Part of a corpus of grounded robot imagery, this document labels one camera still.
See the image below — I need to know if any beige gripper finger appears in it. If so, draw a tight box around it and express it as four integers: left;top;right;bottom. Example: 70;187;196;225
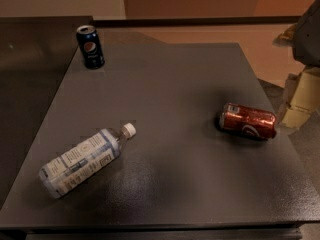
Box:
278;67;320;129
273;24;297;47

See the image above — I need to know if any red coke can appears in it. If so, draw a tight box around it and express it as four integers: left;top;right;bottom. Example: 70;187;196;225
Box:
219;103;277;140

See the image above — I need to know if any blue pepsi can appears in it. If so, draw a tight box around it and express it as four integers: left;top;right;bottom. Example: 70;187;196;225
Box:
76;25;105;69

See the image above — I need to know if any plastic water bottle white label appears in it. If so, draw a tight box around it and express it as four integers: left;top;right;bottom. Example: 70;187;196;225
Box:
39;123;136;199

